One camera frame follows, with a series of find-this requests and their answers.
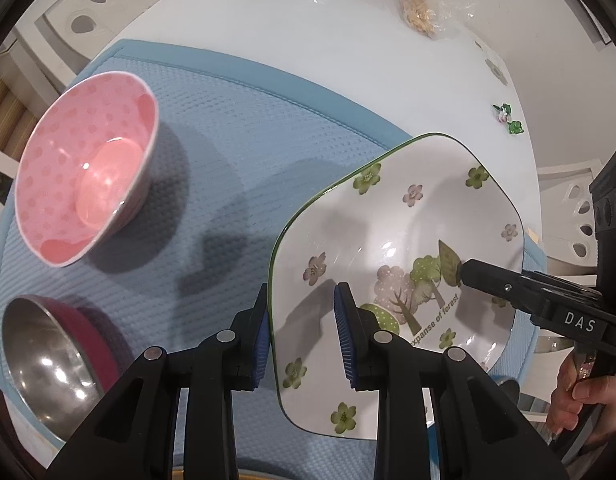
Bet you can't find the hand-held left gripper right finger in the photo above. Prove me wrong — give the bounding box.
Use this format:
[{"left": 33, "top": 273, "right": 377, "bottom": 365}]
[{"left": 334, "top": 281, "right": 569, "bottom": 480}]

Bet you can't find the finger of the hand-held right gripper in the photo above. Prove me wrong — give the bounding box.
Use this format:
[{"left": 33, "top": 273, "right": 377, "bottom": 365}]
[{"left": 459, "top": 258, "right": 605, "bottom": 312}]

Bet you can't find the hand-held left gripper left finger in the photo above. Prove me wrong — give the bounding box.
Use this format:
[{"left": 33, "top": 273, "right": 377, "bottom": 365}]
[{"left": 44, "top": 283, "right": 273, "bottom": 480}]

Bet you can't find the hexagonal tree print plate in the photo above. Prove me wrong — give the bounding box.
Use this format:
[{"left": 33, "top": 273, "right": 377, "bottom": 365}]
[{"left": 269, "top": 132, "right": 526, "bottom": 441}]

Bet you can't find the magenta steel bowl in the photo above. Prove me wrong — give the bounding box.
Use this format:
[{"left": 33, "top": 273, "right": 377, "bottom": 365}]
[{"left": 1, "top": 296, "right": 121, "bottom": 443}]

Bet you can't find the pink polka dot bowl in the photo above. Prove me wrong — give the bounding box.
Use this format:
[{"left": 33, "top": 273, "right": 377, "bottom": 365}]
[{"left": 14, "top": 72, "right": 161, "bottom": 268}]

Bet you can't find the person's right hand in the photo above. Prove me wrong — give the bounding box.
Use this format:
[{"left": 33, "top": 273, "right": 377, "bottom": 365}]
[{"left": 545, "top": 357, "right": 616, "bottom": 441}]

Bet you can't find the green flower trinket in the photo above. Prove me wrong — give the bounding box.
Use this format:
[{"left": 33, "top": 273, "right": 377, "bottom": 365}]
[{"left": 492, "top": 102, "right": 525, "bottom": 136}]

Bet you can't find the blue waffle placemat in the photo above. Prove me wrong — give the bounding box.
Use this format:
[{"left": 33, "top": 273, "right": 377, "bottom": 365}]
[{"left": 0, "top": 40, "right": 548, "bottom": 480}]

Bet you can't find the clear plastic snack bag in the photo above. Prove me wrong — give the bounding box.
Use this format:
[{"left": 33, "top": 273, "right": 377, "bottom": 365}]
[{"left": 398, "top": 0, "right": 476, "bottom": 41}]

